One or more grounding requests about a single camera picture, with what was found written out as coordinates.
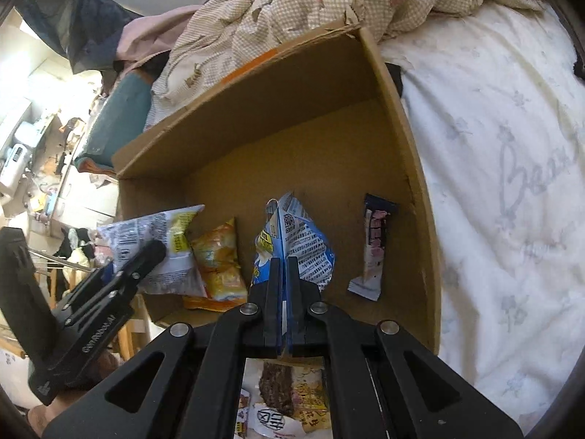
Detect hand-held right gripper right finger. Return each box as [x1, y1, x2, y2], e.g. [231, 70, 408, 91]
[286, 258, 524, 439]

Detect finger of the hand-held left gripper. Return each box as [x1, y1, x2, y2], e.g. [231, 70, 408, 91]
[68, 241, 167, 326]
[50, 260, 120, 316]

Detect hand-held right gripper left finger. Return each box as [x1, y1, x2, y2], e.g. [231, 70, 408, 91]
[43, 258, 284, 439]

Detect white and yellow snack packet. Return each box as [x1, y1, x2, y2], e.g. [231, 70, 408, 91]
[97, 204, 208, 298]

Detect light blue snack packet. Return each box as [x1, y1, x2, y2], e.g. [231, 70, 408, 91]
[250, 191, 336, 293]

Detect cardboard box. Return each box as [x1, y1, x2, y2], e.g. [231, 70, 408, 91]
[112, 17, 442, 357]

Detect pile of clothes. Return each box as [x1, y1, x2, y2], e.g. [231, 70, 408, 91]
[55, 226, 115, 284]

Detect orange yellow snack packet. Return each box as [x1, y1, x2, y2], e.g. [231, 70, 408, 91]
[183, 217, 248, 309]

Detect white drawer cabinet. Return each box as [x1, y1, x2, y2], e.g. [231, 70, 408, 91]
[50, 165, 120, 239]

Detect beige printed snack packet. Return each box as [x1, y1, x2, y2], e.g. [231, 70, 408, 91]
[256, 359, 331, 431]

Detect pink and black bar packet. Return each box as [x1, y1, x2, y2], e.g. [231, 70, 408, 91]
[347, 193, 399, 301]

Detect white packet with black mark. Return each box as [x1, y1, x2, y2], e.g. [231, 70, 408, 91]
[247, 402, 298, 439]

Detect teal pillow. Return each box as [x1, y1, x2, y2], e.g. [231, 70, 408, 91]
[75, 71, 154, 175]

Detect white appliance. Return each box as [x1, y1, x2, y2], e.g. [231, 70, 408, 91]
[0, 123, 39, 197]

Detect pink cloth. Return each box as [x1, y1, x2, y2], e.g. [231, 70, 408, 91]
[114, 4, 202, 62]

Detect dark hanging jacket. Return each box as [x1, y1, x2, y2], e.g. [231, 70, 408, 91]
[16, 0, 147, 74]

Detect white flowered bed sheet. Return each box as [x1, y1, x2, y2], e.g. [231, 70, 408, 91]
[379, 0, 585, 435]

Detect beige checked duvet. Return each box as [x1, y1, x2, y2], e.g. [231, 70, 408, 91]
[144, 0, 544, 131]

